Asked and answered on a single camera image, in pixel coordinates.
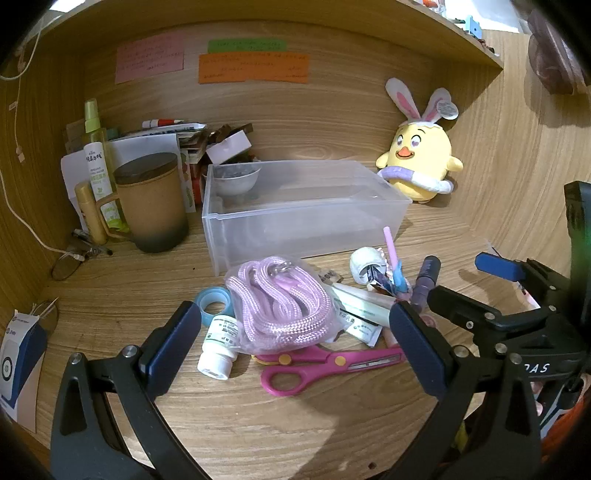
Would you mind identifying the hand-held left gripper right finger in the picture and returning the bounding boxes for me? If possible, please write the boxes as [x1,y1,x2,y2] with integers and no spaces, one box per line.
[389,300,542,480]

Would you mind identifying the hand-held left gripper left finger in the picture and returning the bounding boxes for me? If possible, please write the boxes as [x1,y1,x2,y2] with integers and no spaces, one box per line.
[50,300,202,480]

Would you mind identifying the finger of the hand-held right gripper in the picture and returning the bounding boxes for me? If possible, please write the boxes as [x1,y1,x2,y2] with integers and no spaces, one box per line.
[475,252,573,315]
[427,285,509,342]

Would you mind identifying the blue tape roll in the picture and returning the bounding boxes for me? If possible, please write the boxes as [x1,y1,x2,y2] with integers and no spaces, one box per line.
[194,286,236,326]

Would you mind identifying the white pill bottle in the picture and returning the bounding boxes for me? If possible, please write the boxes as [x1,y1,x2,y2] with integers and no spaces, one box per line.
[197,315,241,380]

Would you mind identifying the long white tube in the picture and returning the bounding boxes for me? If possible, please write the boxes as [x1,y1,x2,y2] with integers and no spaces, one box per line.
[323,282,398,324]

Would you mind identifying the pink scissors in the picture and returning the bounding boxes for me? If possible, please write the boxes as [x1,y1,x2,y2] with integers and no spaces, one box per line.
[252,345,407,398]

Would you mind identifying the pink rope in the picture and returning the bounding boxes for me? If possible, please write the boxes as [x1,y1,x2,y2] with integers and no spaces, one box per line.
[225,259,334,356]

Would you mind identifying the clear plastic storage box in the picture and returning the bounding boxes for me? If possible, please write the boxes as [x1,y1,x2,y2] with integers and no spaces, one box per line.
[202,160,413,277]

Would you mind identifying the small white carton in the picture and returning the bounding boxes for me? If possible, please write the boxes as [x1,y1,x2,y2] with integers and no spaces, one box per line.
[339,314,382,347]

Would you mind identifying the small dark blue carton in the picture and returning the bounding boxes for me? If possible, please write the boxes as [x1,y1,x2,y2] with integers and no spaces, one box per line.
[368,266,395,295]

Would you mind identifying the orange garment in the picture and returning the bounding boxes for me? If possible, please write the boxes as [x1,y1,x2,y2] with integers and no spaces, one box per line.
[542,406,591,455]

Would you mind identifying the pink pen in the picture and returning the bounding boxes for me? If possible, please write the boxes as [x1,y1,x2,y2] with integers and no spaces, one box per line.
[383,226,402,278]

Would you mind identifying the clear tape roll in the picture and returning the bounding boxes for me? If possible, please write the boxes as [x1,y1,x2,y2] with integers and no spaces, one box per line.
[349,247,389,284]

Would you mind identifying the eyeglasses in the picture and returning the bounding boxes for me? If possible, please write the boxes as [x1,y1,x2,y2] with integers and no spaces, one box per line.
[51,230,114,281]

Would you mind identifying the brown mug with lid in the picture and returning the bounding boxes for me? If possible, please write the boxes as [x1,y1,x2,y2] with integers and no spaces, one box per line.
[95,152,190,254]

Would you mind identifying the yellow chick plush toy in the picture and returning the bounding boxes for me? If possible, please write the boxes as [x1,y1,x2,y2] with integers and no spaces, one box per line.
[375,78,464,204]

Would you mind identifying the gold bottle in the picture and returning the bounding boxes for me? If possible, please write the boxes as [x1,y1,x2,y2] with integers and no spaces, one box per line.
[75,181,109,245]

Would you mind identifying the printed sticker sheet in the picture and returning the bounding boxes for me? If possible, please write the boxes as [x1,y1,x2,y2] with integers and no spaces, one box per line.
[180,148,207,207]

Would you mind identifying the blue and white box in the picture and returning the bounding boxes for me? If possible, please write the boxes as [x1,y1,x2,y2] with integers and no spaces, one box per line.
[0,310,49,432]

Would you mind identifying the small white bowl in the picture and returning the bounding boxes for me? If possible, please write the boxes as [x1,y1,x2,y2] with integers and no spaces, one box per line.
[210,165,262,204]

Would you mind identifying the small white box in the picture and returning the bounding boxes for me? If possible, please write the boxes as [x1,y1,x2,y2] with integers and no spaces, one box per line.
[205,130,252,165]

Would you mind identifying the pile of brown cards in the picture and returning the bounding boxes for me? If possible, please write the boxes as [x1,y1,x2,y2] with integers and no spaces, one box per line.
[180,122,254,162]

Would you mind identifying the yellow-green spray bottle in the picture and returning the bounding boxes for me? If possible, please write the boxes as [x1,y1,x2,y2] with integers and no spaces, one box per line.
[83,98,127,232]

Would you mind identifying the pink sticky note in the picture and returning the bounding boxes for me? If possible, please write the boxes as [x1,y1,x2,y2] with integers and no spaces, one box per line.
[115,39,184,85]

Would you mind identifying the orange sticky note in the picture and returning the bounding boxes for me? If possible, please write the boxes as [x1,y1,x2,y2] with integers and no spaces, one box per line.
[198,52,310,85]

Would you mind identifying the green sticky note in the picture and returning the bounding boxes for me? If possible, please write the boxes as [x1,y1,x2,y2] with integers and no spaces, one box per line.
[207,39,288,53]

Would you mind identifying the wooden shelf board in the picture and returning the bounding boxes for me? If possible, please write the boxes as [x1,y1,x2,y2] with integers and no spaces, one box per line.
[28,0,505,71]

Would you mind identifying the white cable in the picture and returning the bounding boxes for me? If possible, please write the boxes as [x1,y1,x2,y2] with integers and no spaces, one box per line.
[0,28,77,256]

